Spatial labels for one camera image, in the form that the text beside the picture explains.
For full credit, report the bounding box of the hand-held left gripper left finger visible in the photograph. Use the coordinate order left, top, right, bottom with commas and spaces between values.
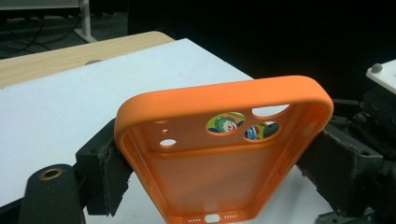
76, 119, 134, 217

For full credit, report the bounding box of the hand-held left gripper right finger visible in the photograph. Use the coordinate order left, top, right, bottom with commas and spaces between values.
295, 129, 384, 217

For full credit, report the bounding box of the orange phone case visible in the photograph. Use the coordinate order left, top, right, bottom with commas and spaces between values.
113, 75, 334, 224

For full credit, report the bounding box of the green cartoon phone case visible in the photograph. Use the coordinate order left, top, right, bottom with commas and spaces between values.
205, 111, 281, 141

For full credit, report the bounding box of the light wooden table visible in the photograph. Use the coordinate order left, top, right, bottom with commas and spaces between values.
0, 30, 176, 90

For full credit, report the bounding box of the white metal desk frame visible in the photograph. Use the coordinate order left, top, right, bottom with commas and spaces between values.
0, 0, 97, 44

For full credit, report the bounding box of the tangle of floor cables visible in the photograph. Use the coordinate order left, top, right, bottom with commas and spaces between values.
0, 15, 78, 54

